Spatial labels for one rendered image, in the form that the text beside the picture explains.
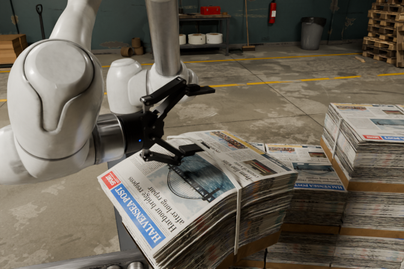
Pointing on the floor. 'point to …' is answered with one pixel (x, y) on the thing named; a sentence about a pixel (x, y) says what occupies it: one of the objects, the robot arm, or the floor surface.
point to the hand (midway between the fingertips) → (204, 117)
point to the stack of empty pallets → (394, 9)
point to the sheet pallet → (11, 48)
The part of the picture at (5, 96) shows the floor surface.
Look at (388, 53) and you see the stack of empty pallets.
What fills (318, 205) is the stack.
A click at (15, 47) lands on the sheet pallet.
